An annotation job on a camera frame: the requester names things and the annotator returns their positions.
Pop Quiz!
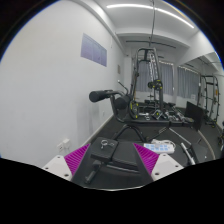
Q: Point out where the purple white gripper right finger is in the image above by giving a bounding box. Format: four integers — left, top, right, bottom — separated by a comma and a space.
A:
133, 143, 183, 181

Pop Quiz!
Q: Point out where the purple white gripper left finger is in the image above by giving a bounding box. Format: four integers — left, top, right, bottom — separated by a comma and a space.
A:
42, 144, 89, 181

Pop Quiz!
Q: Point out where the white power strip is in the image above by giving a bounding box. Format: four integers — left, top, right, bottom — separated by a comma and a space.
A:
144, 140, 176, 154

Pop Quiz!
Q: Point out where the silver barbell bar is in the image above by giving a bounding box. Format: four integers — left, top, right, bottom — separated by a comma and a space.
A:
181, 143, 196, 165

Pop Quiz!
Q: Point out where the black weight bench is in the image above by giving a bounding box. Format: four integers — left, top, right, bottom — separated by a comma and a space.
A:
71, 89, 151, 188

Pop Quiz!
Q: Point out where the black squat rack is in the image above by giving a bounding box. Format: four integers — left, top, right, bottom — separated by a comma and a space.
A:
197, 75, 220, 128

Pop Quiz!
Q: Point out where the grey window curtain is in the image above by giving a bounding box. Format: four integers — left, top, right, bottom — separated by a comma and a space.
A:
136, 62, 173, 95

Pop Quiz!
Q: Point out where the ceiling light strip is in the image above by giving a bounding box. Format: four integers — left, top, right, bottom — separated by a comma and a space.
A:
105, 3, 195, 30

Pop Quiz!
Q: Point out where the white wall socket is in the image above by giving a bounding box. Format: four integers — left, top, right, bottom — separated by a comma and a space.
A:
57, 138, 70, 152

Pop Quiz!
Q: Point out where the black cable gym machine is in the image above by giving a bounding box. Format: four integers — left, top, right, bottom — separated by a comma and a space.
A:
129, 48, 194, 126

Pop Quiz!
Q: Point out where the purple wall poster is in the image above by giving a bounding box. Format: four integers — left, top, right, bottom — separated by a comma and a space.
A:
81, 34, 107, 67

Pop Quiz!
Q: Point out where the hanging black cable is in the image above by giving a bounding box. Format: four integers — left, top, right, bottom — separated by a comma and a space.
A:
148, 0, 157, 48

